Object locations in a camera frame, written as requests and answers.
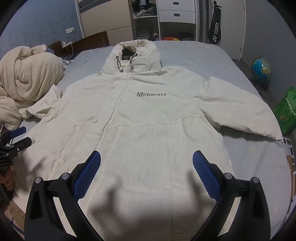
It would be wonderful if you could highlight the black racket bag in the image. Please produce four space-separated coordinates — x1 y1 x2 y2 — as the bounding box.
206 1 222 44

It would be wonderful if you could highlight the white wardrobe drawer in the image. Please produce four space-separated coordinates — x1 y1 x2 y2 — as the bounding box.
159 10 197 23
158 0 197 12

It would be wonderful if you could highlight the blue globe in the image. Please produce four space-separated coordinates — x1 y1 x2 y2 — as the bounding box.
251 57 272 91

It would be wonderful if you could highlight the white hooded jacket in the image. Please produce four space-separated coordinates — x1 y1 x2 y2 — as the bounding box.
14 40 284 240

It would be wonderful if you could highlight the bed with grey-blue sheet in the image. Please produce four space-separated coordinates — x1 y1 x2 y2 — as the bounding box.
9 39 292 241

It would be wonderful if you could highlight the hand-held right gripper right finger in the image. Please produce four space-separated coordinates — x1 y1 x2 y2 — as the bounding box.
192 150 271 241

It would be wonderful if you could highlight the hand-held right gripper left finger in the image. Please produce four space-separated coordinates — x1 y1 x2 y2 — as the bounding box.
24 150 103 241

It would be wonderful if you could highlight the cream knitted blanket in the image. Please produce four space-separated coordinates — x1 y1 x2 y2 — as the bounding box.
0 44 66 121

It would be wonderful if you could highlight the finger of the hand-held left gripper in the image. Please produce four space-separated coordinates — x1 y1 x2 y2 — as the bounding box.
2 126 26 142
6 137 32 155

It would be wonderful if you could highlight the green shopping bag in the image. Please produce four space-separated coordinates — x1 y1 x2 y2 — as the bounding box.
273 86 296 135

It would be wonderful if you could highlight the white wardrobe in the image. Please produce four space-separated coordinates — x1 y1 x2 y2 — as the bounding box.
74 0 246 61

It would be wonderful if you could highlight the person's left hand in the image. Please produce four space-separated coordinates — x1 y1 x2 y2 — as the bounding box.
0 170 16 191

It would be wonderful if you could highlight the white charger with cable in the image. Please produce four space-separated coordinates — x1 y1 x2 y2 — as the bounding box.
60 40 74 63

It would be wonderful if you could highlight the dark wooden headboard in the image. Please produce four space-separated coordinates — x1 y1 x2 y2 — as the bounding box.
47 31 110 56

